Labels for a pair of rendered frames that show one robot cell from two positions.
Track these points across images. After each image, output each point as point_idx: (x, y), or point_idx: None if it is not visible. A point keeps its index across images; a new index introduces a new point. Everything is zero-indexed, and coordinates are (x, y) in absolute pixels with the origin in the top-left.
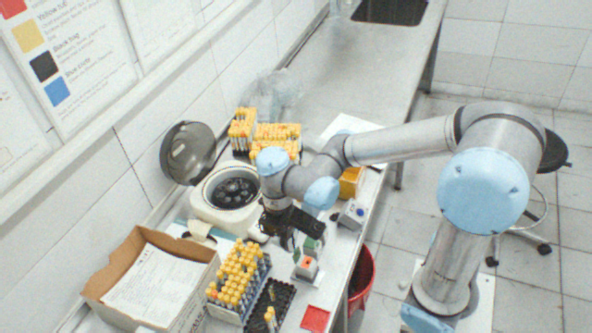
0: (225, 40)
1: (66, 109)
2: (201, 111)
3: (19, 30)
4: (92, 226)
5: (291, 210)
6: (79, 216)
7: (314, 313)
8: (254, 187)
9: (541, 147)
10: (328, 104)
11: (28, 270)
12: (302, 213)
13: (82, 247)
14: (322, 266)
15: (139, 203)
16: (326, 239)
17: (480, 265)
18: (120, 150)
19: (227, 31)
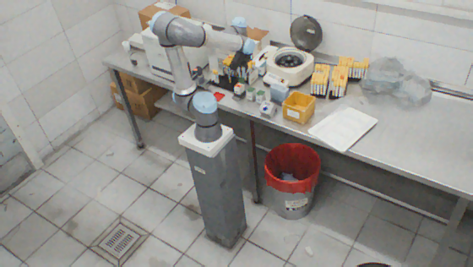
0: (394, 17)
1: None
2: (346, 35)
3: None
4: (263, 15)
5: (239, 52)
6: (261, 6)
7: (220, 96)
8: None
9: (165, 29)
10: (396, 117)
11: (239, 2)
12: (238, 57)
13: (257, 17)
14: (243, 100)
15: (285, 32)
16: (257, 100)
17: (198, 114)
18: (289, 2)
19: (399, 14)
